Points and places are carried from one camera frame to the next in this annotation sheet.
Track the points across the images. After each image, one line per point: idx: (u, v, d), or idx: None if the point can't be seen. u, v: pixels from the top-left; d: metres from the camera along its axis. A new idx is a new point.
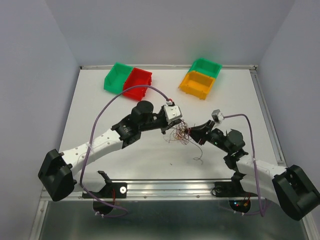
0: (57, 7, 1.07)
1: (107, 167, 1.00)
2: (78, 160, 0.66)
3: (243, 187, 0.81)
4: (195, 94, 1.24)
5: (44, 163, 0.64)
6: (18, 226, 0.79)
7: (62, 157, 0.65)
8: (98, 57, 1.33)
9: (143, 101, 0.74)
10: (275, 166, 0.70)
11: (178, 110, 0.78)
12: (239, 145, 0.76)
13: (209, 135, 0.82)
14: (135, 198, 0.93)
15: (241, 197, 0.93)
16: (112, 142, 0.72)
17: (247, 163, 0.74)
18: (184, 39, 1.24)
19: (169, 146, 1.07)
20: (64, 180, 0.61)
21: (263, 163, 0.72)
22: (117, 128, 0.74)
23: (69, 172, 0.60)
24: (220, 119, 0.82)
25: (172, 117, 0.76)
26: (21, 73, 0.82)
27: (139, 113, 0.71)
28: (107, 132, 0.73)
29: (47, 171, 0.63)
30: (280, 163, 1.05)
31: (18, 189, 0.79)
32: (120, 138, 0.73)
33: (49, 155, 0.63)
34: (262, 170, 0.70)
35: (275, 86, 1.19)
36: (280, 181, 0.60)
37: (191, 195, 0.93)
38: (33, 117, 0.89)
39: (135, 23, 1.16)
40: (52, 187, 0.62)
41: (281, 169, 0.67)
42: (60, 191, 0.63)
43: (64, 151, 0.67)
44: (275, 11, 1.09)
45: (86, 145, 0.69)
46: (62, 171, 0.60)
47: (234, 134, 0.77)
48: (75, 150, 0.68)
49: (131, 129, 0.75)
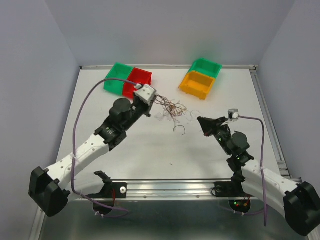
0: (57, 7, 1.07)
1: (107, 167, 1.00)
2: (64, 174, 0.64)
3: (244, 189, 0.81)
4: (195, 95, 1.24)
5: (32, 182, 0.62)
6: (18, 227, 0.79)
7: (47, 174, 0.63)
8: (98, 58, 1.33)
9: (116, 100, 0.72)
10: (285, 179, 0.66)
11: (150, 89, 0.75)
12: (244, 147, 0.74)
13: (216, 130, 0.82)
14: (134, 198, 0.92)
15: (241, 197, 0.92)
16: (97, 148, 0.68)
17: (254, 171, 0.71)
18: (184, 39, 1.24)
19: (169, 146, 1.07)
20: (54, 196, 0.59)
21: (271, 173, 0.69)
22: (101, 132, 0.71)
23: (56, 187, 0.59)
24: (234, 117, 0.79)
25: (149, 97, 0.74)
26: (21, 73, 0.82)
27: (118, 114, 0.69)
28: (91, 138, 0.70)
29: (36, 189, 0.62)
30: (279, 163, 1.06)
31: (18, 190, 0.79)
32: (104, 141, 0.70)
33: (34, 174, 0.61)
34: (270, 182, 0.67)
35: (275, 86, 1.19)
36: (291, 201, 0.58)
37: (191, 195, 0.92)
38: (33, 117, 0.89)
39: (135, 23, 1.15)
40: (45, 204, 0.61)
41: (292, 185, 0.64)
42: (54, 205, 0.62)
43: (49, 167, 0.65)
44: (274, 11, 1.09)
45: (70, 157, 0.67)
46: (49, 187, 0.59)
47: (239, 137, 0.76)
48: (60, 164, 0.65)
49: (115, 131, 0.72)
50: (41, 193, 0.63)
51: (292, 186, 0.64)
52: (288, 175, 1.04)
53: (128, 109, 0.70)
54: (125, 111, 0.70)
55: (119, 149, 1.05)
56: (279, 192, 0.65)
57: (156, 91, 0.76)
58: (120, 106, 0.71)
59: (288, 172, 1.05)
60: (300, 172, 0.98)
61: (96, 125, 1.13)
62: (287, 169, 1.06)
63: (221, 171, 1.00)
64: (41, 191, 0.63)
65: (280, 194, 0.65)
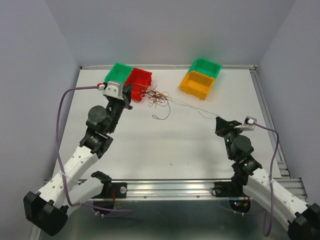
0: (57, 7, 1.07)
1: (107, 167, 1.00)
2: (57, 193, 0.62)
3: (243, 191, 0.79)
4: (196, 95, 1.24)
5: (26, 208, 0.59)
6: (18, 228, 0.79)
7: (40, 197, 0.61)
8: (98, 58, 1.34)
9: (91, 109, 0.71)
10: (295, 197, 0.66)
11: (112, 84, 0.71)
12: (247, 151, 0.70)
13: (227, 130, 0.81)
14: (135, 198, 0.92)
15: (242, 197, 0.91)
16: (86, 160, 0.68)
17: (262, 182, 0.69)
18: (184, 39, 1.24)
19: (169, 146, 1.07)
20: (52, 218, 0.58)
21: (280, 188, 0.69)
22: (86, 142, 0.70)
23: (52, 208, 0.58)
24: (248, 124, 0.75)
25: (117, 94, 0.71)
26: (21, 73, 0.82)
27: (96, 125, 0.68)
28: (77, 151, 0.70)
29: (32, 214, 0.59)
30: (279, 163, 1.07)
31: (18, 190, 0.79)
32: (91, 151, 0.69)
33: (27, 200, 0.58)
34: (280, 199, 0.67)
35: (275, 86, 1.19)
36: (301, 223, 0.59)
37: (191, 195, 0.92)
38: (33, 117, 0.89)
39: (134, 23, 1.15)
40: (44, 227, 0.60)
41: (301, 205, 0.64)
42: (54, 226, 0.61)
43: (40, 190, 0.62)
44: (274, 11, 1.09)
45: (60, 174, 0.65)
46: (46, 210, 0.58)
47: (245, 140, 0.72)
48: (51, 185, 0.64)
49: (100, 138, 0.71)
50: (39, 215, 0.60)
51: (302, 207, 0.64)
52: (288, 175, 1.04)
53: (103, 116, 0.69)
54: (102, 119, 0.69)
55: (119, 149, 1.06)
56: (287, 210, 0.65)
57: (121, 84, 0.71)
58: (96, 115, 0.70)
59: (288, 172, 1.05)
60: (299, 171, 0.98)
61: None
62: (287, 169, 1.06)
63: (221, 171, 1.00)
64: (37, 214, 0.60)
65: (289, 213, 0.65)
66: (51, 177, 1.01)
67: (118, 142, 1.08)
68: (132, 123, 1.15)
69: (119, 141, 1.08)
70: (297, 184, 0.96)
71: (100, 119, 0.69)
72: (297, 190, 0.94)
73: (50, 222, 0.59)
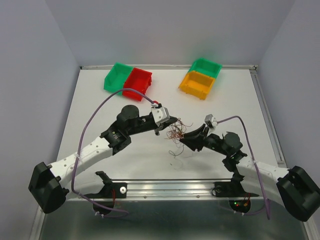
0: (58, 8, 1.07)
1: (107, 167, 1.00)
2: (66, 172, 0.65)
3: (244, 187, 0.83)
4: (196, 95, 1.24)
5: (33, 177, 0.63)
6: (18, 227, 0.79)
7: (49, 170, 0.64)
8: (98, 58, 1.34)
9: (128, 106, 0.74)
10: (277, 167, 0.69)
11: (163, 112, 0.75)
12: (237, 147, 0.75)
13: (205, 141, 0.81)
14: (135, 198, 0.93)
15: (241, 197, 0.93)
16: (101, 151, 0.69)
17: (248, 166, 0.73)
18: (184, 39, 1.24)
19: (169, 145, 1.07)
20: (53, 194, 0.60)
21: (264, 164, 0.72)
22: (106, 135, 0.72)
23: (57, 185, 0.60)
24: (213, 125, 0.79)
25: (158, 121, 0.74)
26: (21, 73, 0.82)
27: (124, 120, 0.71)
28: (96, 140, 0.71)
29: (36, 184, 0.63)
30: (279, 163, 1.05)
31: (18, 189, 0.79)
32: (109, 145, 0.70)
33: (37, 169, 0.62)
34: (264, 172, 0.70)
35: (275, 86, 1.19)
36: (284, 186, 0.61)
37: (191, 195, 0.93)
38: (34, 117, 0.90)
39: (134, 23, 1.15)
40: (43, 200, 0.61)
41: (283, 171, 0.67)
42: (52, 202, 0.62)
43: (52, 164, 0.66)
44: (274, 11, 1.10)
45: (74, 155, 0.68)
46: (50, 185, 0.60)
47: (231, 137, 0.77)
48: (63, 163, 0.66)
49: (120, 136, 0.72)
50: (41, 188, 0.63)
51: (283, 172, 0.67)
52: None
53: (136, 118, 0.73)
54: (132, 118, 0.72)
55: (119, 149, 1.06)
56: (273, 180, 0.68)
57: (168, 118, 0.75)
58: (128, 112, 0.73)
59: None
60: None
61: (98, 125, 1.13)
62: None
63: (221, 171, 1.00)
64: (41, 186, 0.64)
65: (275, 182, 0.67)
66: None
67: None
68: None
69: None
70: None
71: (130, 118, 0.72)
72: None
73: (50, 198, 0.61)
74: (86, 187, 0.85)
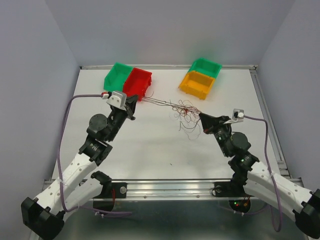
0: (57, 8, 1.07)
1: (108, 167, 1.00)
2: (55, 200, 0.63)
3: (245, 189, 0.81)
4: (196, 95, 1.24)
5: (23, 213, 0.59)
6: (17, 228, 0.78)
7: (37, 203, 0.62)
8: (98, 58, 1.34)
9: (94, 117, 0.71)
10: (298, 186, 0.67)
11: (117, 94, 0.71)
12: (245, 148, 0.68)
13: (217, 128, 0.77)
14: (135, 198, 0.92)
15: (242, 197, 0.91)
16: (84, 168, 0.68)
17: (263, 176, 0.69)
18: (184, 39, 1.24)
19: (169, 145, 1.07)
20: (48, 224, 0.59)
21: (282, 179, 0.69)
22: (85, 150, 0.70)
23: (49, 215, 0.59)
24: (239, 117, 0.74)
25: (120, 104, 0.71)
26: (21, 73, 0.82)
27: (96, 132, 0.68)
28: (76, 158, 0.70)
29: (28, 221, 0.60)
30: (279, 163, 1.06)
31: (18, 190, 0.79)
32: (90, 159, 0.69)
33: (25, 206, 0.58)
34: (284, 190, 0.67)
35: (275, 86, 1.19)
36: (309, 213, 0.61)
37: (191, 195, 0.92)
38: (33, 116, 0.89)
39: (134, 22, 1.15)
40: (40, 232, 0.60)
41: (305, 194, 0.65)
42: (48, 231, 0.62)
43: (37, 196, 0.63)
44: (274, 10, 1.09)
45: (58, 181, 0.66)
46: (42, 216, 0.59)
47: (241, 137, 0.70)
48: (48, 191, 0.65)
49: (99, 146, 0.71)
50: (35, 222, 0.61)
51: (306, 195, 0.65)
52: (288, 175, 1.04)
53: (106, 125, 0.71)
54: (102, 127, 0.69)
55: (120, 149, 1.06)
56: (292, 200, 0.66)
57: (125, 95, 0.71)
58: (97, 123, 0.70)
59: (288, 172, 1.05)
60: (299, 171, 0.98)
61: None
62: (287, 169, 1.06)
63: (221, 171, 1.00)
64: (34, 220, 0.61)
65: (294, 203, 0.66)
66: (50, 177, 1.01)
67: (118, 142, 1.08)
68: (132, 123, 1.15)
69: (119, 142, 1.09)
70: (297, 184, 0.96)
71: (100, 128, 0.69)
72: None
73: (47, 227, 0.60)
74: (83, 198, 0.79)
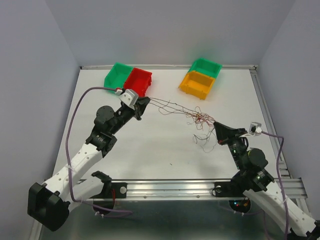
0: (58, 8, 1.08)
1: (107, 167, 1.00)
2: (64, 185, 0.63)
3: (244, 193, 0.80)
4: (196, 95, 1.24)
5: (29, 200, 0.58)
6: (17, 227, 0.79)
7: (46, 188, 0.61)
8: (98, 58, 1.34)
9: (101, 109, 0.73)
10: (305, 214, 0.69)
11: (129, 92, 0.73)
12: (262, 166, 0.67)
13: (232, 140, 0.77)
14: (135, 198, 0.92)
15: (242, 198, 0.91)
16: (91, 156, 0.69)
17: (275, 199, 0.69)
18: (184, 39, 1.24)
19: (169, 146, 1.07)
20: (56, 208, 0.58)
21: (293, 205, 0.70)
22: (92, 140, 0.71)
23: (58, 199, 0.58)
24: (256, 132, 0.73)
25: (130, 103, 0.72)
26: (21, 73, 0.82)
27: (103, 122, 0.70)
28: (83, 147, 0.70)
29: (35, 206, 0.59)
30: (279, 163, 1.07)
31: (18, 189, 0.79)
32: (97, 148, 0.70)
33: (32, 191, 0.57)
34: (292, 216, 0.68)
35: (275, 86, 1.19)
36: None
37: (191, 195, 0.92)
38: (33, 117, 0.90)
39: (134, 22, 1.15)
40: (48, 218, 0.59)
41: (311, 223, 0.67)
42: (56, 217, 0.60)
43: (46, 182, 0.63)
44: (274, 11, 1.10)
45: (66, 167, 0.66)
46: (51, 200, 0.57)
47: (258, 154, 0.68)
48: (57, 177, 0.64)
49: (105, 137, 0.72)
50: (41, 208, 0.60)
51: (311, 225, 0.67)
52: (288, 175, 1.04)
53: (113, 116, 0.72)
54: (110, 118, 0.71)
55: (120, 149, 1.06)
56: (297, 227, 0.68)
57: (137, 96, 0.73)
58: (104, 114, 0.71)
59: (288, 172, 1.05)
60: (299, 172, 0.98)
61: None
62: (287, 169, 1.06)
63: (221, 171, 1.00)
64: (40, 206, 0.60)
65: (298, 229, 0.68)
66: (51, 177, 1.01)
67: (118, 142, 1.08)
68: (132, 123, 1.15)
69: (119, 142, 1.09)
70: (297, 184, 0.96)
71: (107, 119, 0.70)
72: (297, 190, 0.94)
73: (55, 212, 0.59)
74: (89, 190, 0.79)
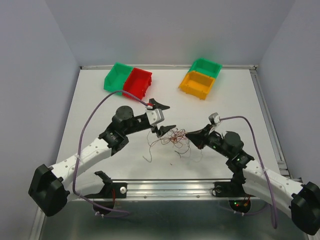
0: (58, 8, 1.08)
1: (107, 167, 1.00)
2: (69, 172, 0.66)
3: (245, 190, 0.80)
4: (196, 95, 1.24)
5: (34, 180, 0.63)
6: (17, 227, 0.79)
7: (51, 172, 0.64)
8: (98, 58, 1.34)
9: (121, 108, 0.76)
10: (289, 180, 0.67)
11: (158, 114, 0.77)
12: (238, 145, 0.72)
13: (207, 139, 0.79)
14: (135, 198, 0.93)
15: (242, 197, 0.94)
16: (101, 151, 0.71)
17: (256, 173, 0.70)
18: (184, 39, 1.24)
19: (168, 146, 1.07)
20: (56, 194, 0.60)
21: (275, 175, 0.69)
22: (104, 136, 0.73)
23: (60, 185, 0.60)
24: (216, 122, 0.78)
25: (153, 123, 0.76)
26: (21, 73, 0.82)
27: (120, 121, 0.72)
28: (95, 141, 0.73)
29: (37, 187, 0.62)
30: (279, 163, 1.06)
31: (18, 189, 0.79)
32: (108, 145, 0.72)
33: (38, 172, 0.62)
34: (275, 184, 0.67)
35: (275, 86, 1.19)
36: (299, 203, 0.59)
37: (191, 195, 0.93)
38: (33, 117, 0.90)
39: (134, 22, 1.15)
40: (47, 202, 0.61)
41: (297, 186, 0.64)
42: (55, 203, 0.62)
43: (53, 166, 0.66)
44: (274, 11, 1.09)
45: (75, 156, 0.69)
46: (53, 185, 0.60)
47: (231, 136, 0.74)
48: (64, 164, 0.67)
49: (118, 136, 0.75)
50: (42, 191, 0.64)
51: (297, 188, 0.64)
52: (288, 175, 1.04)
53: (130, 118, 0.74)
54: (127, 119, 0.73)
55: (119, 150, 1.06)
56: (284, 194, 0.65)
57: (163, 120, 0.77)
58: (123, 113, 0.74)
59: (288, 172, 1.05)
60: (299, 172, 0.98)
61: (98, 125, 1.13)
62: (287, 169, 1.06)
63: (220, 171, 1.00)
64: (42, 189, 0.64)
65: (287, 196, 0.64)
66: None
67: None
68: None
69: None
70: None
71: (125, 118, 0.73)
72: None
73: (54, 198, 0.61)
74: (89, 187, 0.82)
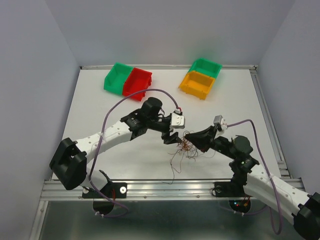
0: (58, 8, 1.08)
1: (107, 167, 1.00)
2: (91, 149, 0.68)
3: (245, 191, 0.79)
4: (196, 95, 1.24)
5: (57, 152, 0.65)
6: (17, 227, 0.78)
7: (76, 145, 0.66)
8: (98, 58, 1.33)
9: (152, 98, 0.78)
10: (296, 189, 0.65)
11: (182, 121, 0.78)
12: (247, 151, 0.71)
13: (212, 144, 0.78)
14: (135, 198, 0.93)
15: (242, 198, 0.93)
16: (123, 133, 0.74)
17: (262, 178, 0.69)
18: (184, 39, 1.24)
19: (168, 146, 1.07)
20: (78, 168, 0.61)
21: (281, 182, 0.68)
22: (126, 120, 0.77)
23: (83, 158, 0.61)
24: (223, 128, 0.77)
25: (173, 125, 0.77)
26: (21, 73, 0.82)
27: (150, 106, 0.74)
28: (117, 123, 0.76)
29: (59, 159, 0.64)
30: (279, 163, 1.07)
31: (18, 189, 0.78)
32: (129, 129, 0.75)
33: (62, 144, 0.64)
34: (281, 192, 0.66)
35: (275, 85, 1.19)
36: (305, 215, 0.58)
37: (191, 195, 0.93)
38: (33, 116, 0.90)
39: (134, 22, 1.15)
40: (67, 175, 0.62)
41: (303, 197, 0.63)
42: (75, 177, 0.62)
43: (77, 140, 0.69)
44: (274, 11, 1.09)
45: (98, 134, 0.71)
46: (76, 158, 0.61)
47: (241, 141, 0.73)
48: (88, 140, 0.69)
49: (139, 122, 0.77)
50: (62, 165, 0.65)
51: (304, 198, 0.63)
52: (288, 175, 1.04)
53: (158, 109, 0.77)
54: (156, 107, 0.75)
55: (119, 150, 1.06)
56: (290, 203, 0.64)
57: (183, 127, 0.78)
58: (154, 101, 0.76)
59: (288, 172, 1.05)
60: (299, 172, 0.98)
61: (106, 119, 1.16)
62: (287, 169, 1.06)
63: (221, 171, 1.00)
64: (63, 163, 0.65)
65: (292, 206, 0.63)
66: (51, 177, 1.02)
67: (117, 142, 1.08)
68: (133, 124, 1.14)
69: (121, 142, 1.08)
70: (297, 184, 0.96)
71: (155, 105, 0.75)
72: None
73: (75, 172, 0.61)
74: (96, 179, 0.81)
